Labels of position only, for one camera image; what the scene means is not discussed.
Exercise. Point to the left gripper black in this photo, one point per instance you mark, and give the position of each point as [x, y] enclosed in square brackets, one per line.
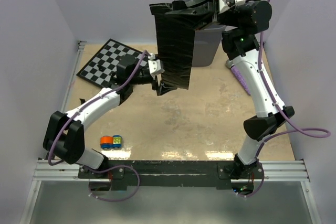
[155, 85]

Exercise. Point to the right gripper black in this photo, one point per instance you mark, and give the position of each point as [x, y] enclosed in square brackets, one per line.
[207, 4]

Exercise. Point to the black plastic trash bag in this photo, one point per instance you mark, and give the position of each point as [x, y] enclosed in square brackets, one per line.
[175, 42]

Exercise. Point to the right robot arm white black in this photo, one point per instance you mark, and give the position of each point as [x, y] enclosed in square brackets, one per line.
[248, 18]

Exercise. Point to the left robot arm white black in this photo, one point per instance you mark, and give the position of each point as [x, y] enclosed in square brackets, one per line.
[65, 134]

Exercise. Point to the grey plastic trash bin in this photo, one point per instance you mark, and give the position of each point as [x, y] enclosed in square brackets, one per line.
[206, 42]

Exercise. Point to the black white chessboard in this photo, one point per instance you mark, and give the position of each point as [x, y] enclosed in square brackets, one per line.
[108, 56]

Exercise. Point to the black chess piece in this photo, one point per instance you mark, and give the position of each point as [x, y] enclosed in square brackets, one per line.
[100, 67]

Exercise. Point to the purple glitter toy microphone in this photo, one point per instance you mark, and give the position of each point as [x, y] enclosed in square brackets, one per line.
[235, 71]

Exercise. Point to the orange blue toy car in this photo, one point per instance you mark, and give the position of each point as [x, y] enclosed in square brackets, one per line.
[110, 142]

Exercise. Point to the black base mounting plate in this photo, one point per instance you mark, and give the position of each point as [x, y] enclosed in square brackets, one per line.
[219, 174]

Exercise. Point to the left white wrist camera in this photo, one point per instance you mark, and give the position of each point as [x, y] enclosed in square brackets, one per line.
[155, 65]

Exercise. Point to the aluminium left side rail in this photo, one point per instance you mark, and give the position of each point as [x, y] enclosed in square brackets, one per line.
[81, 45]

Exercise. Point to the aluminium rail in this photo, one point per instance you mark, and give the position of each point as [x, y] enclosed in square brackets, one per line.
[81, 45]
[275, 171]

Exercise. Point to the aluminium front rail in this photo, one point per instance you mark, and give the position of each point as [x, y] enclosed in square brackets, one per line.
[275, 171]

